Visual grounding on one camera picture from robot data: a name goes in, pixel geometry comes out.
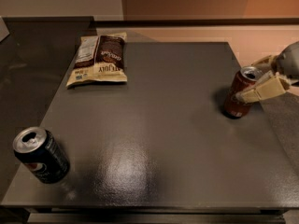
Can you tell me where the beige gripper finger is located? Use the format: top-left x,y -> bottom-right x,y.
235,72 -> 291,104
252,55 -> 277,73

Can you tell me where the red coke can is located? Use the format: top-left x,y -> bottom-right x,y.
223,66 -> 263,119

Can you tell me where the brown chip bag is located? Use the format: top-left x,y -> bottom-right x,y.
66,33 -> 127,88

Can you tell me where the black pepsi can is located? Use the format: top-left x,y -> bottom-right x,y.
12,127 -> 70,184

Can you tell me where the dark grey side cabinet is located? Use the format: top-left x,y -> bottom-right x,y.
0,17 -> 94,199

